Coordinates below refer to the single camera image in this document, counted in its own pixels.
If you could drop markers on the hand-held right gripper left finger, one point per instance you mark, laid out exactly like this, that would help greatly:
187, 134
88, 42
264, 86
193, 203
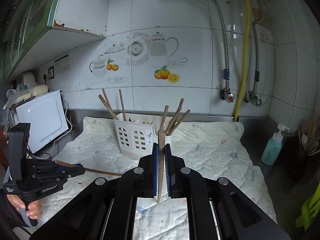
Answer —
156, 172

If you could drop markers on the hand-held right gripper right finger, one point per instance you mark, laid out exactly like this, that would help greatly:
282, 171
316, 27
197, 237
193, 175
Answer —
168, 177

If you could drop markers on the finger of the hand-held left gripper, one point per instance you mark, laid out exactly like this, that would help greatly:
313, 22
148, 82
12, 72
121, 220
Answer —
78, 166
75, 172

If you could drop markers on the white plastic utensil holder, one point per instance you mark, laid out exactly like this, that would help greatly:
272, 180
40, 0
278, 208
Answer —
130, 140

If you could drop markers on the person's left hand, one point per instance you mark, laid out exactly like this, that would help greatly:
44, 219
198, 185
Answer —
33, 211

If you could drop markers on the white quilted mat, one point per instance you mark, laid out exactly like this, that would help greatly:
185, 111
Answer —
212, 155

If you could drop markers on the white microwave oven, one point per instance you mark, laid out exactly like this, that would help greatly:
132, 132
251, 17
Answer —
42, 120

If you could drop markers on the white round appliance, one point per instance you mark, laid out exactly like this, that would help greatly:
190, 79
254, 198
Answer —
27, 78

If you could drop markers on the teal pump soap bottle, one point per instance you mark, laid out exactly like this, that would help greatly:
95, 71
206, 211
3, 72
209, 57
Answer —
271, 152

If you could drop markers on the metal pipe valve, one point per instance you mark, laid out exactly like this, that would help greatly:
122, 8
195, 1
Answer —
256, 101

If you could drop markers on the dark utensil container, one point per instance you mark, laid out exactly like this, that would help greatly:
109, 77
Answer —
297, 165

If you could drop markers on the white spoon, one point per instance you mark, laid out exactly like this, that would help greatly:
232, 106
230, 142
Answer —
304, 140

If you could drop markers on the lime green plastic rack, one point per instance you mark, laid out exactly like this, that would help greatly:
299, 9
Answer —
310, 205

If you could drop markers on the black wall outlet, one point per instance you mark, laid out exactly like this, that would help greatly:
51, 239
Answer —
51, 72

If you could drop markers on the white wall label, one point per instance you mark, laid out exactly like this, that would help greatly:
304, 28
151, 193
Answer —
62, 63

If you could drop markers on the green wall cabinet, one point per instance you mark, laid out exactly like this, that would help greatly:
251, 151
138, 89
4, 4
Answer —
30, 17

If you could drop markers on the small wall sticker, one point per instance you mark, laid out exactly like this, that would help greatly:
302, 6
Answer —
267, 35

